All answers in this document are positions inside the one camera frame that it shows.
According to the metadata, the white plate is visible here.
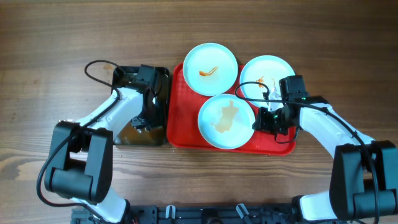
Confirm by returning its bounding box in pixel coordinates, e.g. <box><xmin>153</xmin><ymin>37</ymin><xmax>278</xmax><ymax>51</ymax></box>
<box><xmin>197</xmin><ymin>94</ymin><xmax>255</xmax><ymax>150</ymax></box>
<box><xmin>239</xmin><ymin>55</ymin><xmax>295</xmax><ymax>111</ymax></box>
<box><xmin>182</xmin><ymin>43</ymin><xmax>238</xmax><ymax>96</ymax></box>

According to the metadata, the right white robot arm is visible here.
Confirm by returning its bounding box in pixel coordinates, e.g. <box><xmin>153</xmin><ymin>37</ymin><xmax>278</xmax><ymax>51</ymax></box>
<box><xmin>252</xmin><ymin>96</ymin><xmax>397</xmax><ymax>223</ymax></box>

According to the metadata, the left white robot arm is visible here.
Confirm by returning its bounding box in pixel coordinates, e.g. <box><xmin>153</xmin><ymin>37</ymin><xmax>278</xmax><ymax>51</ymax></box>
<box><xmin>36</xmin><ymin>87</ymin><xmax>169</xmax><ymax>223</ymax></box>

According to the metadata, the black water basin tray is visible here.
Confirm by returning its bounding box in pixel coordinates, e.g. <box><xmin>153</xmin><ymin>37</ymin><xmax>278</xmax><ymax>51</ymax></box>
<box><xmin>112</xmin><ymin>66</ymin><xmax>170</xmax><ymax>146</ymax></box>

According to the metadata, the red plastic tray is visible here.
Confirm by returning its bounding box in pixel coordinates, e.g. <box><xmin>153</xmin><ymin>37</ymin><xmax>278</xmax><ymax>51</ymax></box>
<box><xmin>167</xmin><ymin>63</ymin><xmax>296</xmax><ymax>156</ymax></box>

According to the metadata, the right black cable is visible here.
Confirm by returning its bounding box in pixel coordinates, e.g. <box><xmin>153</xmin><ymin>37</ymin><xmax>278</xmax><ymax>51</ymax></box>
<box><xmin>234</xmin><ymin>81</ymin><xmax>381</xmax><ymax>224</ymax></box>

